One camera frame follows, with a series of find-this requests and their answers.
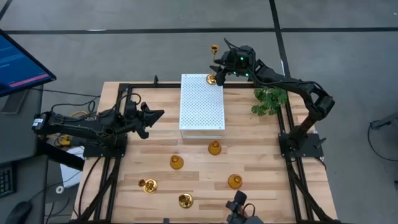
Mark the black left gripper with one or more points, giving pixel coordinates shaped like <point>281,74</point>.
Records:
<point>130,123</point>

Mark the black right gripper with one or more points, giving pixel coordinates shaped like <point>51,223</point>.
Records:
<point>239,71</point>

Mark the brass candlestick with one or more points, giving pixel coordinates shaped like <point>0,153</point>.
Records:
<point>150,186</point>
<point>211,79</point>
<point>185,200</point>

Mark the amber ribbed glass candle holder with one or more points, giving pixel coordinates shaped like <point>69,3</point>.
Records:
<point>214,148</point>
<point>176,162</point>
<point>235,182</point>

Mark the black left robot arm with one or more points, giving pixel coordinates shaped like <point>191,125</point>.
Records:
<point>77,127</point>

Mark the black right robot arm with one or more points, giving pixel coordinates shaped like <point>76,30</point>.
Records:
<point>292,85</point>

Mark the white perforated metal shelf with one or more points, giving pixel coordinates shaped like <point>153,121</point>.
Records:
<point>202,102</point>

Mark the small black table clamp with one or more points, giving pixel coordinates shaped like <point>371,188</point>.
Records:
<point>156,80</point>

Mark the green leafy plant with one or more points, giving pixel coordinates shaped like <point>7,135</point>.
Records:
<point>269,99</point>

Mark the yellow connector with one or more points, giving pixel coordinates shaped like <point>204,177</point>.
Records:
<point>64,140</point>

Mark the white paper sheet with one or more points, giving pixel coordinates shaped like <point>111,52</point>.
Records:
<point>71,168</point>

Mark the white tape roll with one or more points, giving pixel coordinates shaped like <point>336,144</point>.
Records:
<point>60,189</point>

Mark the black clamp knob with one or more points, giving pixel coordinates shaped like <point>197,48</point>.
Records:
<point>320,142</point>

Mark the grey desk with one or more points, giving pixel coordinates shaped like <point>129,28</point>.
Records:
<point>18,140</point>

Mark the grey monitor stand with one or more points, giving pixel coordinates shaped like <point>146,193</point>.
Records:
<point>14,102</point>

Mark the computer monitor with blue screen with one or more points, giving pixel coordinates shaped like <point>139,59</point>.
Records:
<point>18,65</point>

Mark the black keyboard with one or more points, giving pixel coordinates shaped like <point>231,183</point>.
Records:
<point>5,182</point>

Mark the black computer mouse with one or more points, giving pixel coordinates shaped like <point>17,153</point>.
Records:
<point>18,213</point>

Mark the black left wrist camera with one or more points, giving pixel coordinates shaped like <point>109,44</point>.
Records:
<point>133,108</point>

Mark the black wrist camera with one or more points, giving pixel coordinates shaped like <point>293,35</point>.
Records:
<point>133,108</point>
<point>244,53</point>

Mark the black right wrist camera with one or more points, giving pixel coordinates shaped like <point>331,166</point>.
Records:
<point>244,53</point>

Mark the black aluminium table frame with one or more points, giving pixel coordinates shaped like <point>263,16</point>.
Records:
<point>146,85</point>

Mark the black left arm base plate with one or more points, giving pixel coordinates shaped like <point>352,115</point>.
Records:
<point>105,151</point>

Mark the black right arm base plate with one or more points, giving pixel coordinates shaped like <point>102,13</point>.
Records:
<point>308,151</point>

